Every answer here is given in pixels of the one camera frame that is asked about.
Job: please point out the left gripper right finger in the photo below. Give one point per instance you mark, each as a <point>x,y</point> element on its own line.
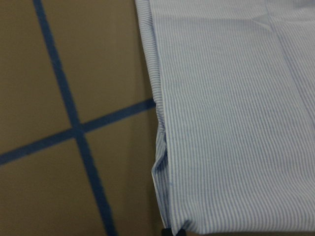
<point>181,232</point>

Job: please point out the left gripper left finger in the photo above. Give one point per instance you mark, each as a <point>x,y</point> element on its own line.
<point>166,232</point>

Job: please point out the light blue striped shirt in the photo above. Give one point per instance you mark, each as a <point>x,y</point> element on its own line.
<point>234,86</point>

